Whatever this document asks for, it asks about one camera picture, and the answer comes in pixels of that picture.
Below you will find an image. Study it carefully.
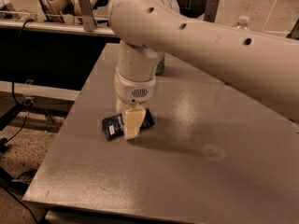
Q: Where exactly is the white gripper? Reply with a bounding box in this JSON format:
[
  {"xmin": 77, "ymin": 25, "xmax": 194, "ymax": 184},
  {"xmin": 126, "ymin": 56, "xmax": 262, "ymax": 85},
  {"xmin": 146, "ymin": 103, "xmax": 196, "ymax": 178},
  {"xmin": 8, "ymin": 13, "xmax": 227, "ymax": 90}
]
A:
[{"xmin": 114, "ymin": 70, "xmax": 156, "ymax": 140}]

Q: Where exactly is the dark blue snack bar wrapper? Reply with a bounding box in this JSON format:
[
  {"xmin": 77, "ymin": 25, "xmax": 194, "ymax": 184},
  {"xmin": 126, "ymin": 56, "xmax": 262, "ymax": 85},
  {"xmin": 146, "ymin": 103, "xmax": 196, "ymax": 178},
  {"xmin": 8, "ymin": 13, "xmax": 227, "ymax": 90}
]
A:
[{"xmin": 102, "ymin": 108, "xmax": 155, "ymax": 140}]

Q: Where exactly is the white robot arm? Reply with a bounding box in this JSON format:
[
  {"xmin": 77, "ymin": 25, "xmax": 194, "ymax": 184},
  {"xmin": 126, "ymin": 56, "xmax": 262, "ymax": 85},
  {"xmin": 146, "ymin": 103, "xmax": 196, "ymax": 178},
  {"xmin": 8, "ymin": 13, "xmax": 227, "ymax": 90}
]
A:
[{"xmin": 107, "ymin": 0, "xmax": 299, "ymax": 139}]

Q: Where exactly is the green soda can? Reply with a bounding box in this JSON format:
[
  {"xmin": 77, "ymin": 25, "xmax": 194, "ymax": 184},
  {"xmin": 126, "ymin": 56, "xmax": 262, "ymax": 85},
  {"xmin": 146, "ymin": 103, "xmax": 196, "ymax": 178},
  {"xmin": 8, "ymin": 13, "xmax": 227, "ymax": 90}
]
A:
[{"xmin": 155, "ymin": 55, "xmax": 165, "ymax": 76}]

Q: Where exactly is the clear plastic water bottle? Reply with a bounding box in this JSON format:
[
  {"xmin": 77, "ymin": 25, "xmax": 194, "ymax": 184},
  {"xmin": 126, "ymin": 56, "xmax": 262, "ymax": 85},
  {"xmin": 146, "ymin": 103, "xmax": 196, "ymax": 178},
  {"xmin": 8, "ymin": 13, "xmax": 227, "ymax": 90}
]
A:
[{"xmin": 234, "ymin": 15, "xmax": 249, "ymax": 31}]

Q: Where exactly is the left metal bracket post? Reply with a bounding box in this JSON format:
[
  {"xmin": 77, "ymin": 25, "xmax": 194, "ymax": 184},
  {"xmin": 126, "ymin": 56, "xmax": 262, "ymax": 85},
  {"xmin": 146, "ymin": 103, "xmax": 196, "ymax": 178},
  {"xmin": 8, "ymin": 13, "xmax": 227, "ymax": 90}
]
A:
[{"xmin": 78, "ymin": 0, "xmax": 96, "ymax": 32}]

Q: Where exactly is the metal bracket post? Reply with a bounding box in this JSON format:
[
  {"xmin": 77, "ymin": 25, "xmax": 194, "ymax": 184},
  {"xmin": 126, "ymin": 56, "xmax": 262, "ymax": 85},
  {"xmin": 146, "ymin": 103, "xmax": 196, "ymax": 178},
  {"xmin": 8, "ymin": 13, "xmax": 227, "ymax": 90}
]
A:
[
  {"xmin": 204, "ymin": 0, "xmax": 220, "ymax": 22},
  {"xmin": 78, "ymin": 0, "xmax": 96, "ymax": 32}
]

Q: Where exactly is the metal barrier rail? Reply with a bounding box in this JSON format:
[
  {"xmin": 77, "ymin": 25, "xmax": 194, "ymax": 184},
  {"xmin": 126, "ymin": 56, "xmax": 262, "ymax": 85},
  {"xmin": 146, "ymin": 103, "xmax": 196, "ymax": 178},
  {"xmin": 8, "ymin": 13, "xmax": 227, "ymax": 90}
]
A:
[{"xmin": 0, "ymin": 20, "xmax": 117, "ymax": 38}]

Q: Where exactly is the black power cable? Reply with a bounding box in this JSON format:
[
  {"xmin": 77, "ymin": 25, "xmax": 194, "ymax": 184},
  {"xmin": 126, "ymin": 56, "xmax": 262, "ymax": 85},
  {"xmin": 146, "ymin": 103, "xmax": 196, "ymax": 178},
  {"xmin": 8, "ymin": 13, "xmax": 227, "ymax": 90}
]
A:
[{"xmin": 0, "ymin": 18, "xmax": 36, "ymax": 154}]

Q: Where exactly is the right metal bracket post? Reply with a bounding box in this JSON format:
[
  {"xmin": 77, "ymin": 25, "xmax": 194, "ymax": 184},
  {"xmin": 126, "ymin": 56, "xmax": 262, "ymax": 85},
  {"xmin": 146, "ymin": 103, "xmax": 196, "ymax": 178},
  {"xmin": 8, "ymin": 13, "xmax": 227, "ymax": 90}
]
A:
[{"xmin": 204, "ymin": 0, "xmax": 220, "ymax": 22}]

